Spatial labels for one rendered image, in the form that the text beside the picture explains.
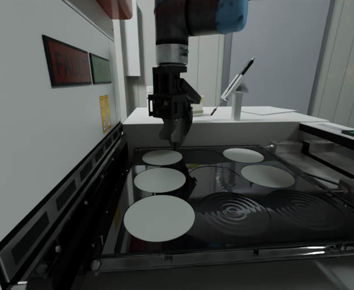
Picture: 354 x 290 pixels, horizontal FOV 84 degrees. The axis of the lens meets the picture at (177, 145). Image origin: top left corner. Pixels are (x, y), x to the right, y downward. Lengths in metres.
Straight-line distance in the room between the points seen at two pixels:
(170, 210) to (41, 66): 0.23
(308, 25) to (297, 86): 0.61
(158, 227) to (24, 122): 0.19
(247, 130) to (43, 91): 0.53
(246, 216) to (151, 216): 0.14
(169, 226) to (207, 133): 0.37
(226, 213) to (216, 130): 0.33
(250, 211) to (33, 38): 0.33
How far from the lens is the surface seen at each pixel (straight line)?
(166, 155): 0.50
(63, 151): 0.26
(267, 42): 2.54
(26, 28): 0.23
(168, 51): 0.46
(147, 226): 0.28
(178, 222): 0.29
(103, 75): 0.42
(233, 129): 0.61
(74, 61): 0.30
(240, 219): 0.30
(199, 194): 0.34
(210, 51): 2.36
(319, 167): 0.60
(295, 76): 2.71
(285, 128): 0.68
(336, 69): 3.08
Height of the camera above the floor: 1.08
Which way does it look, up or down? 18 degrees down
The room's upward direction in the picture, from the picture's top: straight up
